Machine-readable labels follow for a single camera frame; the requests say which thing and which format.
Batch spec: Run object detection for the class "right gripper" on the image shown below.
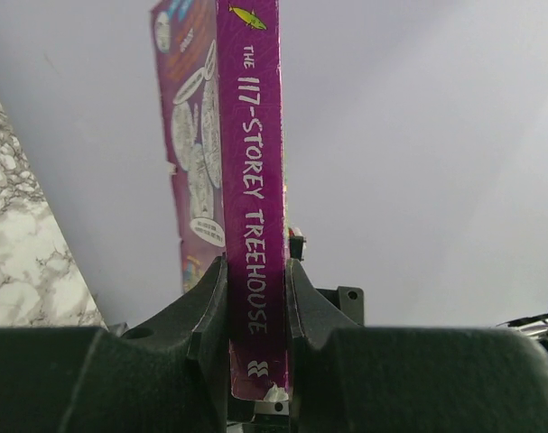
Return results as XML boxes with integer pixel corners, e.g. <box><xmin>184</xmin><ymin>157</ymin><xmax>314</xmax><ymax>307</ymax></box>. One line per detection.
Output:
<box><xmin>288</xmin><ymin>226</ymin><xmax>365</xmax><ymax>326</ymax></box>

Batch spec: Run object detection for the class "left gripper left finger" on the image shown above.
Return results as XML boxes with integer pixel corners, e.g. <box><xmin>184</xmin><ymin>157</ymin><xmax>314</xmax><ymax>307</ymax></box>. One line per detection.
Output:
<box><xmin>0</xmin><ymin>258</ymin><xmax>229</xmax><ymax>432</ymax></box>

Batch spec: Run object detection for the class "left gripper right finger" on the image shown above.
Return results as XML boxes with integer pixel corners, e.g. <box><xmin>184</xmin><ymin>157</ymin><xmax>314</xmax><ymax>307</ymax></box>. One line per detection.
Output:
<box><xmin>285</xmin><ymin>260</ymin><xmax>548</xmax><ymax>432</ymax></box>

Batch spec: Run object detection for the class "purple treehouse book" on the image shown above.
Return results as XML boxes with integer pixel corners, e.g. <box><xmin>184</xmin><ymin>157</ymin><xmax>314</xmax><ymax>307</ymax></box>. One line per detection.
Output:
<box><xmin>150</xmin><ymin>1</ymin><xmax>289</xmax><ymax>403</ymax></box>

